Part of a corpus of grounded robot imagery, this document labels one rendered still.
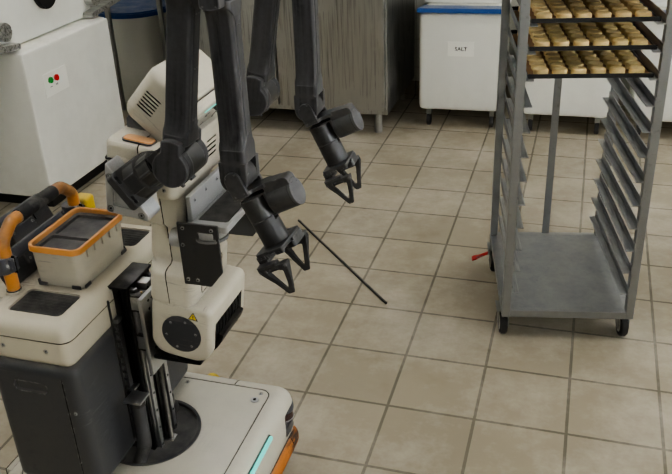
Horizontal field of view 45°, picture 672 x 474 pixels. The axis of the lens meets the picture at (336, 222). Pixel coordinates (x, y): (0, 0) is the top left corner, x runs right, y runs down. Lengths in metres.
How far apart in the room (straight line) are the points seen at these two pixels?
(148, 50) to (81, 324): 4.18
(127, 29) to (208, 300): 4.17
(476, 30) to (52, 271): 3.51
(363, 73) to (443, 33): 0.55
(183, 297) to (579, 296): 1.76
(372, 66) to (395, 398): 2.58
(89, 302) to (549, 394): 1.65
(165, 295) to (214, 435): 0.57
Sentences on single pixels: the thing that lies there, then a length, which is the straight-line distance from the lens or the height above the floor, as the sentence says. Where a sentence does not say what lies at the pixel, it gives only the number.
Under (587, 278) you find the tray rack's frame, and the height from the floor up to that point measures 0.15.
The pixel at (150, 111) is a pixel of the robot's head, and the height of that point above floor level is 1.29.
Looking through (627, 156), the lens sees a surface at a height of 0.68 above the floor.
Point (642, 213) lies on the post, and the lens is 3.03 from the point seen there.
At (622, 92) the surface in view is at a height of 0.86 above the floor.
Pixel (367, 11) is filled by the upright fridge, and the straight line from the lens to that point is 4.94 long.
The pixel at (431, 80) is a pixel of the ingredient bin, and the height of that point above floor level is 0.32.
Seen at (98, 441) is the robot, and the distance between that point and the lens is 2.23.
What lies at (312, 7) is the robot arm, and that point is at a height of 1.46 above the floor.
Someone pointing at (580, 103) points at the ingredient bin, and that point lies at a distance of 5.19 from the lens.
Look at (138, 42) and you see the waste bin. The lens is 6.04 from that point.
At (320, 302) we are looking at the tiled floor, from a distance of 3.46.
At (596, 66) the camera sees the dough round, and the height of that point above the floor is 1.06.
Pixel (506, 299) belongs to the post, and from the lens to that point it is 3.12.
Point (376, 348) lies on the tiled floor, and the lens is 3.18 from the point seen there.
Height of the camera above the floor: 1.85
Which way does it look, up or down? 27 degrees down
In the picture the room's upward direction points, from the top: 3 degrees counter-clockwise
